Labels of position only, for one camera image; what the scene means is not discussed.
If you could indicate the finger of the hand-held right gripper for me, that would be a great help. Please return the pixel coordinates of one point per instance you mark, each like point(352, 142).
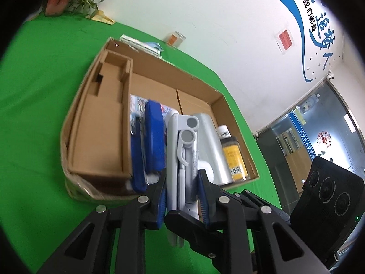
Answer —
point(251, 196)
point(188, 225)

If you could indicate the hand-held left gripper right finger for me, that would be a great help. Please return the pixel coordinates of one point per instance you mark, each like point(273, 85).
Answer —
point(204, 202)

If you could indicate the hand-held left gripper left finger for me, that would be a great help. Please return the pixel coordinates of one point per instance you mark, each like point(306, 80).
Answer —
point(162, 202)

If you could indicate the white folding phone stand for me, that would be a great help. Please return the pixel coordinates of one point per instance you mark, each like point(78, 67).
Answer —
point(174, 162)

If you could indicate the yellow label glass jar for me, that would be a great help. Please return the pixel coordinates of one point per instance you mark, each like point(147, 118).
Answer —
point(232, 157)

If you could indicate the silver tin can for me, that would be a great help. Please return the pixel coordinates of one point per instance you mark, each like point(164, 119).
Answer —
point(211, 148)

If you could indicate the blue stapler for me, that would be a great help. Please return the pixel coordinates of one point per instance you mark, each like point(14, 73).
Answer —
point(155, 137)

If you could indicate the brown cardboard box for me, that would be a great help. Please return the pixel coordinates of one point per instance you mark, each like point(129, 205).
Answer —
point(99, 137)

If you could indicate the colourful cartoon puzzle box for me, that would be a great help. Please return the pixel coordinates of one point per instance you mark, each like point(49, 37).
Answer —
point(138, 102)

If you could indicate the glass door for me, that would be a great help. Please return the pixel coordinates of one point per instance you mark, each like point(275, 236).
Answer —
point(313, 125)

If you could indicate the green tablecloth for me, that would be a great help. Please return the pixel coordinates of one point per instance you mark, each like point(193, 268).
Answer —
point(34, 120)

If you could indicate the small glass jar orange label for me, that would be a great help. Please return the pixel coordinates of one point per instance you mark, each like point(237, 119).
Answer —
point(174, 38)

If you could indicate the yellow leaf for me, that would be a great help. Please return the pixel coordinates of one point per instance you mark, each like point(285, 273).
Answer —
point(104, 18)

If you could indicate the white security camera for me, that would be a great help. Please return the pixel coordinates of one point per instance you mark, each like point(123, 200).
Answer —
point(330, 75)

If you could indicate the red wall notice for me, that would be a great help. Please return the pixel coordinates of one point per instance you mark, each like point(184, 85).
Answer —
point(285, 40)

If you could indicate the blue wall decal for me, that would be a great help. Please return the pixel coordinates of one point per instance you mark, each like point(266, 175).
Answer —
point(290, 2)

